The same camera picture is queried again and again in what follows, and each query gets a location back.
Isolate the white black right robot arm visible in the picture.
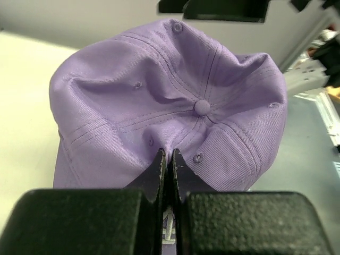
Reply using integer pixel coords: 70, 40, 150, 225
157, 0, 339, 23

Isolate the aluminium frame post right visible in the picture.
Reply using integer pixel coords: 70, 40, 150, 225
278, 9, 339, 72

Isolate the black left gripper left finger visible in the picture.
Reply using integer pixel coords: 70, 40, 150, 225
1, 150, 166, 254

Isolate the lilac cap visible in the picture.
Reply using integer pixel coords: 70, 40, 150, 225
48, 18, 288, 255

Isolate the white slotted cable duct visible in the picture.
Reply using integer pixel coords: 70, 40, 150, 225
316, 92, 339, 147

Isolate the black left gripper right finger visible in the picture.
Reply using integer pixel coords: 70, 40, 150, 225
171, 149, 333, 254

